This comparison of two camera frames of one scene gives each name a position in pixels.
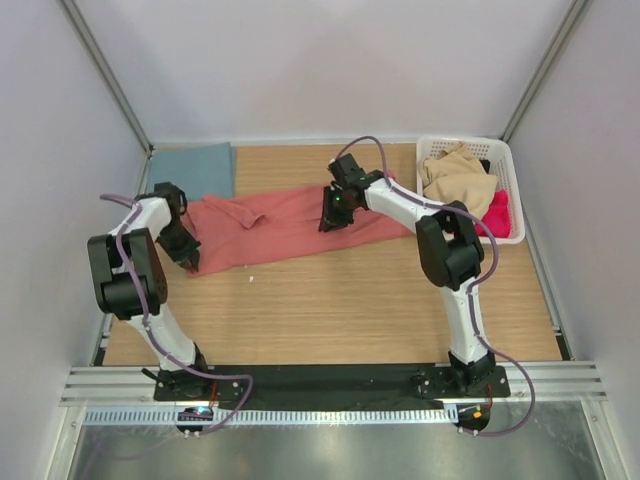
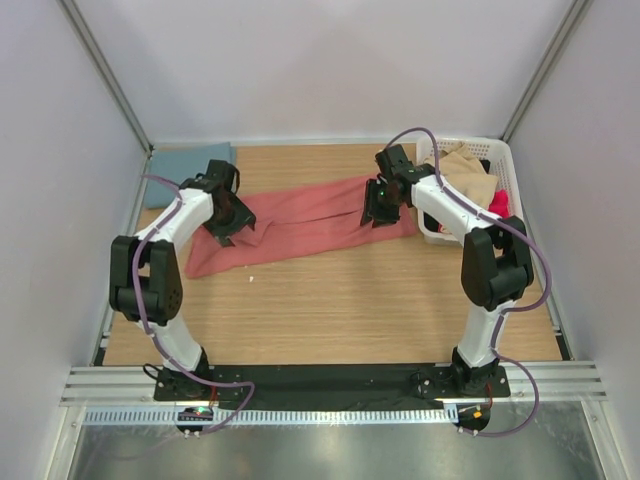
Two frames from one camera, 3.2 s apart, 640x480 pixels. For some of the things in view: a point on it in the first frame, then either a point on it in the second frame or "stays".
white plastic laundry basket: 503,166 stays
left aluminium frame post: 101,60 stays
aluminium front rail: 554,383 stays
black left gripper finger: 196,257 -> 241,215
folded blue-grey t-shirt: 199,171 stays
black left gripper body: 176,240 -> 222,220
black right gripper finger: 336,217 -> 386,218
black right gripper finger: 327,214 -> 370,203
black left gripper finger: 186,262 -> 221,237
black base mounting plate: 334,384 stays
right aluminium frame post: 546,65 stays
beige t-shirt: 456,175 stays
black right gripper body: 340,198 -> 385,202
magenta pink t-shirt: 496,216 stays
